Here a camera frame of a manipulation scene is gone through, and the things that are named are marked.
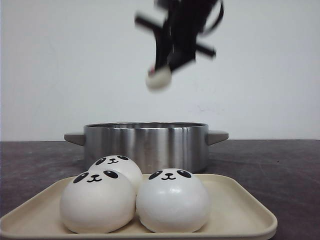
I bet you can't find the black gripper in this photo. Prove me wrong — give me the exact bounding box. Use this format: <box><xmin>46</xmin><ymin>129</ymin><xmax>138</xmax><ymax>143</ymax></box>
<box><xmin>134</xmin><ymin>0</ymin><xmax>217</xmax><ymax>74</ymax></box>

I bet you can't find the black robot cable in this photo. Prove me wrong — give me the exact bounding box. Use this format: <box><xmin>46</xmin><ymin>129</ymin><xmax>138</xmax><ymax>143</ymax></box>
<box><xmin>199</xmin><ymin>0</ymin><xmax>225</xmax><ymax>35</ymax></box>

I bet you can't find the beige plastic tray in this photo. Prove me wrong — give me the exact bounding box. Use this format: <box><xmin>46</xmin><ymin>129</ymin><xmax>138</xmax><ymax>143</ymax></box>
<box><xmin>0</xmin><ymin>174</ymin><xmax>278</xmax><ymax>240</ymax></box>

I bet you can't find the panda bun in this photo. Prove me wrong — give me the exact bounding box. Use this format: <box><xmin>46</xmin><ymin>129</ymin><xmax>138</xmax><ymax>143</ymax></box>
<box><xmin>88</xmin><ymin>155</ymin><xmax>143</xmax><ymax>193</ymax></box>
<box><xmin>145</xmin><ymin>67</ymin><xmax>172</xmax><ymax>91</ymax></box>
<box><xmin>59</xmin><ymin>169</ymin><xmax>136</xmax><ymax>234</ymax></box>
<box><xmin>136</xmin><ymin>168</ymin><xmax>211</xmax><ymax>233</ymax></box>

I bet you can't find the stainless steel steamer pot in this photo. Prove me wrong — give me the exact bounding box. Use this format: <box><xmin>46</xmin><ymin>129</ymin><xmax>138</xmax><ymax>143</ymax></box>
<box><xmin>64</xmin><ymin>122</ymin><xmax>229</xmax><ymax>174</ymax></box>

